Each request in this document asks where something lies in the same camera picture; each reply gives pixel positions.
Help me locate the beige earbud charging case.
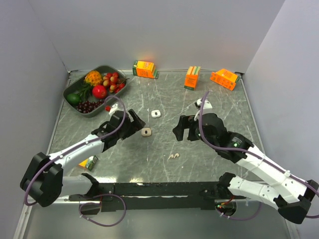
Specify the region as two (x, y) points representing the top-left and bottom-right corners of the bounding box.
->
(141, 128), (152, 137)

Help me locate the white earbud charging case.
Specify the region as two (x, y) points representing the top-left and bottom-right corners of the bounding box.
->
(151, 110), (161, 119)

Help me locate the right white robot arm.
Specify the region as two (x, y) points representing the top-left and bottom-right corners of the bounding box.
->
(172, 113), (319, 224)

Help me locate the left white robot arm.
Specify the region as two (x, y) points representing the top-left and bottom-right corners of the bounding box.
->
(20, 109), (146, 207)

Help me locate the red apple toy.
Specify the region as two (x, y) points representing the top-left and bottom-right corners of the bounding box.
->
(92, 85), (107, 99)

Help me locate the dark grape bunch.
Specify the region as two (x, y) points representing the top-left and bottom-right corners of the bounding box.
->
(75, 100), (103, 114)

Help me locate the red lychee bunch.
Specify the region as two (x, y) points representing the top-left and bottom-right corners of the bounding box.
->
(102, 72), (129, 93)

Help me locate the orange sponge box back middle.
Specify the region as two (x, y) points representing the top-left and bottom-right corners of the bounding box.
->
(184, 66), (201, 91)

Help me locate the orange sponge box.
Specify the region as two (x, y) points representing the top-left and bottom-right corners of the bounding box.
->
(78, 155), (98, 171)
(210, 69), (240, 91)
(184, 66), (201, 91)
(132, 60), (159, 79)

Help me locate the orange pineapple toy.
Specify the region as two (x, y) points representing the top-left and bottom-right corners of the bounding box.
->
(84, 70), (103, 87)

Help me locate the green lime toy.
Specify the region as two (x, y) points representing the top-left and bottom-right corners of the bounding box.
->
(66, 93), (81, 106)

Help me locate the orange sponge box back left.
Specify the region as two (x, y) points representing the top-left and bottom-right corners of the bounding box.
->
(132, 60), (159, 79)

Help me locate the orange sponge box front left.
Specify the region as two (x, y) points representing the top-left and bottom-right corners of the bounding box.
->
(78, 155), (98, 171)

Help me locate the orange sponge box back right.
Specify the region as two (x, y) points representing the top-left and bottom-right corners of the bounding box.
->
(210, 69), (240, 91)

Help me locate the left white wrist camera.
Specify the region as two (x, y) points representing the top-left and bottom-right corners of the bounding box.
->
(105, 103), (118, 116)

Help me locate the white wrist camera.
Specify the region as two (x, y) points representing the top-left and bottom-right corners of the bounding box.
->
(105, 103), (118, 116)
(194, 99), (212, 111)

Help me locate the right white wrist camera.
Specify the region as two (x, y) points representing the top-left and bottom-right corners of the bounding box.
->
(194, 99), (212, 111)

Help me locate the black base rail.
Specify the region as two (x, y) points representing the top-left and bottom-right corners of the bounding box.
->
(69, 182), (232, 212)

